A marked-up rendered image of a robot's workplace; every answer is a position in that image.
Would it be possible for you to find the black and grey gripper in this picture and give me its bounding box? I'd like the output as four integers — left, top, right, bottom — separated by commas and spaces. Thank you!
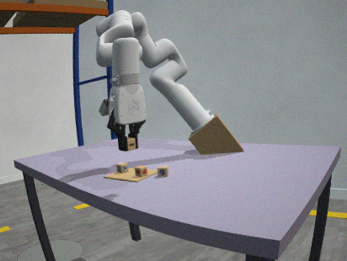
107, 84, 146, 152

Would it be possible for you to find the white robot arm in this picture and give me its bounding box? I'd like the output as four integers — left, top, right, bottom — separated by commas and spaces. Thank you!
96, 10, 214, 135

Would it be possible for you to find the tan flat mat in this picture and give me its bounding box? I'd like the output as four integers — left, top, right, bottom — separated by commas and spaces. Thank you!
104, 168, 157, 182

